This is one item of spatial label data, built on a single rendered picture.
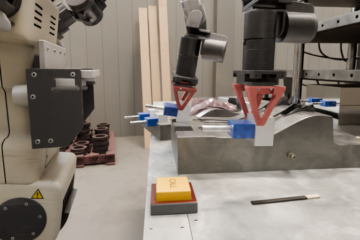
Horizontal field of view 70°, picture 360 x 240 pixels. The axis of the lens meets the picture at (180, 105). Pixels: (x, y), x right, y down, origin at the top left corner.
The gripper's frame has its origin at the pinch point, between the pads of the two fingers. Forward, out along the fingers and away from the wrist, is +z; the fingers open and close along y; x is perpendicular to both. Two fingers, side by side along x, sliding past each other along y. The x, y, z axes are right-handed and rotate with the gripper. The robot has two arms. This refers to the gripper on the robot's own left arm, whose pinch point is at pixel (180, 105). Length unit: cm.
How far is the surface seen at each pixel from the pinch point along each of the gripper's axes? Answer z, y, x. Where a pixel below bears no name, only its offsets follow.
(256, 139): -4.2, -30.5, -11.2
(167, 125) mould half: 10.8, 10.1, 1.7
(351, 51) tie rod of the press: -27, 115, -136
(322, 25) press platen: -35, 60, -74
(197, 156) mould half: 6.1, -19.5, -3.6
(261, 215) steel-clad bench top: 6.5, -37.8, -12.1
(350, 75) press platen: -14, 34, -77
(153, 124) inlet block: 12.1, 13.4, 6.6
